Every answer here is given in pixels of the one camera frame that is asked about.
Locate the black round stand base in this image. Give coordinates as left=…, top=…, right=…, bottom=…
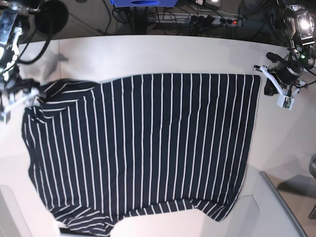
left=35, top=0, right=69, bottom=35

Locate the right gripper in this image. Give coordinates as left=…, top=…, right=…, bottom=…
left=2, top=75, right=40, bottom=96

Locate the white power strip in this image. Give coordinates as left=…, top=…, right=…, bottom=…
left=148, top=12, right=243, bottom=28

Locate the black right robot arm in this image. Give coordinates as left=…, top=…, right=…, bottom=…
left=0, top=0, right=53, bottom=95

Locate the blue box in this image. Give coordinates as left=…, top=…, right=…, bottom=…
left=110, top=0, right=178, bottom=7

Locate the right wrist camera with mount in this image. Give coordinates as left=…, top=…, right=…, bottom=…
left=0, top=88, right=40, bottom=124

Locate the navy white striped t-shirt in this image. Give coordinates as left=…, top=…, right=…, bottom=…
left=22, top=74, right=261, bottom=237

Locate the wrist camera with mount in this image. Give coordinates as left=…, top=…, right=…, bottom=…
left=0, top=88, right=40, bottom=124
left=254, top=65, right=307, bottom=111

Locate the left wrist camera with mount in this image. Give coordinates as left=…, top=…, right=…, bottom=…
left=254, top=65, right=307, bottom=111

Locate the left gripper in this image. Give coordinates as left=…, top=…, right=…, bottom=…
left=264, top=52, right=303, bottom=96

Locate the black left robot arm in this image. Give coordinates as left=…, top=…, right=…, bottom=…
left=265, top=0, right=316, bottom=96

